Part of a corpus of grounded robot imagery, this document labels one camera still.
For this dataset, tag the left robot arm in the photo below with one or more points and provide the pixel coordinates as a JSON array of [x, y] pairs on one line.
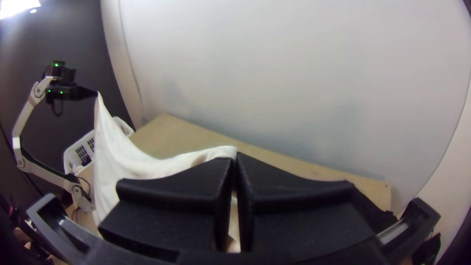
[[22, 121]]

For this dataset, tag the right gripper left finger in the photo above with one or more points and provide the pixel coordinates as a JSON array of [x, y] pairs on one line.
[[165, 217]]

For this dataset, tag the white t-shirt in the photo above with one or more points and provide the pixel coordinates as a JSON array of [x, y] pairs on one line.
[[114, 154]]

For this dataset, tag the white laundry basket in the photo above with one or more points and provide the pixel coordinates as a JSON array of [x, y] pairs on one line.
[[79, 154]]

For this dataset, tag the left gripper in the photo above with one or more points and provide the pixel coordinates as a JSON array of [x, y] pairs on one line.
[[66, 94]]

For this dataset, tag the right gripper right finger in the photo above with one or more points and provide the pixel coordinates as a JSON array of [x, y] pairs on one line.
[[301, 217]]

